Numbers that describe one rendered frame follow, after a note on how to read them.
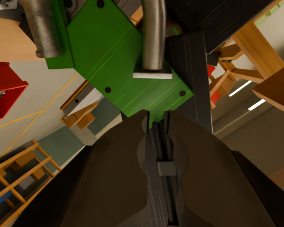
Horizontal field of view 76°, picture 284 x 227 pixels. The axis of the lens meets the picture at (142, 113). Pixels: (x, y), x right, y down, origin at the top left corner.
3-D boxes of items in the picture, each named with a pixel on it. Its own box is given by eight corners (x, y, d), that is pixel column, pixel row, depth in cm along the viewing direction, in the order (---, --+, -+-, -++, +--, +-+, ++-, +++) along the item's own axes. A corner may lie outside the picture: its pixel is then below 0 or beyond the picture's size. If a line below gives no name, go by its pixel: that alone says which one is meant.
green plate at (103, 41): (71, 41, 35) (146, 112, 41) (50, 48, 28) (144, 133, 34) (110, -9, 31) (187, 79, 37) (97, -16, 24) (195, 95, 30)
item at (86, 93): (89, 95, 62) (95, 102, 62) (58, 107, 47) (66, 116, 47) (180, 2, 48) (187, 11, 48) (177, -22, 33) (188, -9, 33)
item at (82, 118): (74, 112, 715) (87, 126, 721) (60, 120, 644) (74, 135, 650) (91, 93, 661) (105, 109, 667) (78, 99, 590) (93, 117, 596)
